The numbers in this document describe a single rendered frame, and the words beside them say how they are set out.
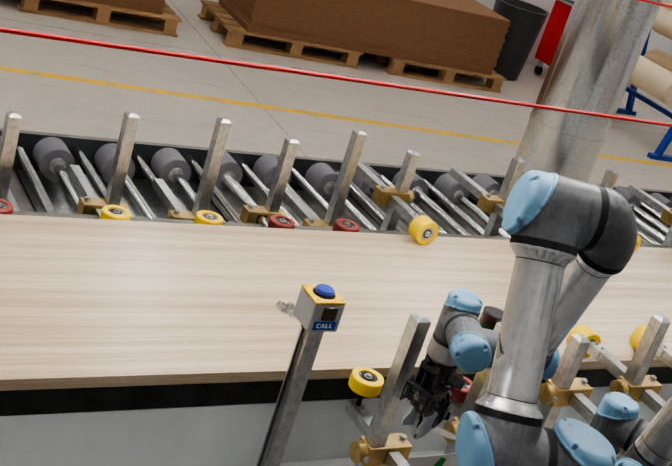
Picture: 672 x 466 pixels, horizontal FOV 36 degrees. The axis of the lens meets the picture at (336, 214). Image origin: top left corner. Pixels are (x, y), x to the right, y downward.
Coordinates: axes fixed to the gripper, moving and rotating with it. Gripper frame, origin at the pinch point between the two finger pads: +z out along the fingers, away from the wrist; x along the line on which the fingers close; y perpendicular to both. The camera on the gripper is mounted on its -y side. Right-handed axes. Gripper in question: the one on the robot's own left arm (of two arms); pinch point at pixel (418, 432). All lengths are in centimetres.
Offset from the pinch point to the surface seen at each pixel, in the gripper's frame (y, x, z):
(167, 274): 8, -77, 2
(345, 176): -77, -95, -9
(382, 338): -26.7, -32.3, 1.8
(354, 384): -4.0, -21.8, 2.8
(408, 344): 2.9, -8.3, -18.4
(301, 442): -1.8, -29.2, 24.1
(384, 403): 2.7, -9.0, -2.5
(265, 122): -314, -339, 91
